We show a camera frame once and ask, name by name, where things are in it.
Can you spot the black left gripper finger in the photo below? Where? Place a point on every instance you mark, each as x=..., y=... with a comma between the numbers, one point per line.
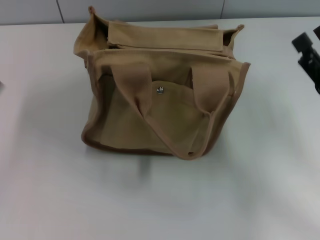
x=1, y=86

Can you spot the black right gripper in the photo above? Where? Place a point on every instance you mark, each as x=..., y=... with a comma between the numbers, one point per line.
x=312, y=72

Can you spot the khaki canvas food bag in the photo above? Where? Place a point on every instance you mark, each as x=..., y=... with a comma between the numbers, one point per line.
x=162, y=117

